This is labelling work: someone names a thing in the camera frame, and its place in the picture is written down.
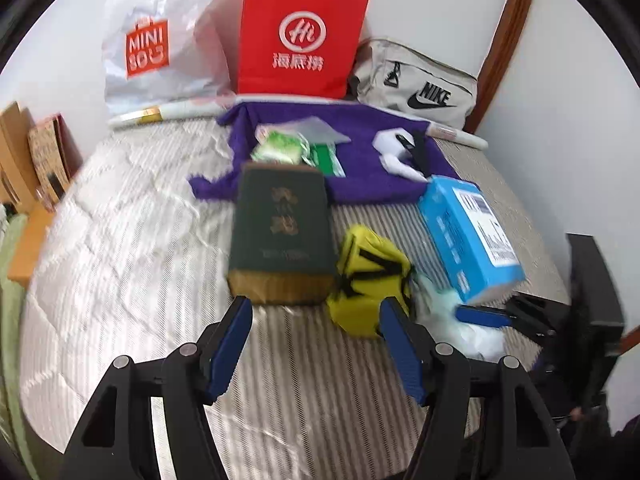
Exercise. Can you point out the green cloth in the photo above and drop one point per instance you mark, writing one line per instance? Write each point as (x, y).
(12, 310)

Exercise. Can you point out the printed cardboard box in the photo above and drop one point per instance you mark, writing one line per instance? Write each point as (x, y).
(52, 160)

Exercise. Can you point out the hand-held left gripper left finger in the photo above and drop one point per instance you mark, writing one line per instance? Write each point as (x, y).
(230, 350)

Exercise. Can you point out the wooden door frame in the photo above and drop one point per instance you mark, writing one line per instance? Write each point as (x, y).
(505, 25)

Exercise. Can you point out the tall cardboard box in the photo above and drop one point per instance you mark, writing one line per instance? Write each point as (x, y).
(15, 150)

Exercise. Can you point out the green and white packet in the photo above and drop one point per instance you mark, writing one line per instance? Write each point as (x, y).
(325, 161)

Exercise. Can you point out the striped mattress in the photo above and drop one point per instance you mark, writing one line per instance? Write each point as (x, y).
(150, 240)

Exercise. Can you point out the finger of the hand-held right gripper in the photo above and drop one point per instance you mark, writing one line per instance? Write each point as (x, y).
(482, 316)
(537, 304)

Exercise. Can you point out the grey waist bag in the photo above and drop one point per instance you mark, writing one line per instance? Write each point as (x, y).
(420, 85)

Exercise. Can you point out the white plastic shopping bag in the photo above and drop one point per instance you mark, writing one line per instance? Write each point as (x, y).
(165, 25)

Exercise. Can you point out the white soft plastic wad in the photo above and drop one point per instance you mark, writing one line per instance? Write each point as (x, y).
(470, 341)

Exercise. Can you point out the white sponge block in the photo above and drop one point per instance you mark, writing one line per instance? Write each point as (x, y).
(387, 141)

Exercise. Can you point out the wooden nightstand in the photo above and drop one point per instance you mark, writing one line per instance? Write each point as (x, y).
(30, 245)

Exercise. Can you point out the blue cardboard box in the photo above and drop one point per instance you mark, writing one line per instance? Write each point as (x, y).
(465, 240)

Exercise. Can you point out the purple towel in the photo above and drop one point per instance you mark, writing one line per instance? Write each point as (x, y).
(360, 170)

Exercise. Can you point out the grey clear packet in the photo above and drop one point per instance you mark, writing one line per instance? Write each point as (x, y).
(317, 127)

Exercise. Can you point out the red paper bag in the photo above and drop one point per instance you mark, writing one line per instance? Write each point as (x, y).
(300, 35)

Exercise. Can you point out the light green packet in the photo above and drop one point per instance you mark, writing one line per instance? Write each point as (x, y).
(280, 147)

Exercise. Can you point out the person's dark clothing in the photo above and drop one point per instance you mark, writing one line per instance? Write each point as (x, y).
(615, 440)

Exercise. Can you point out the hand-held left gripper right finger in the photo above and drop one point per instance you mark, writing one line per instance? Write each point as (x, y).
(400, 350)

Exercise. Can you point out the dark green thick book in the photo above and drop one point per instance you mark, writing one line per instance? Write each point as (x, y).
(282, 230)

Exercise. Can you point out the white patterned paper roll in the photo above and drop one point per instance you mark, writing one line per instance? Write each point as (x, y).
(135, 116)

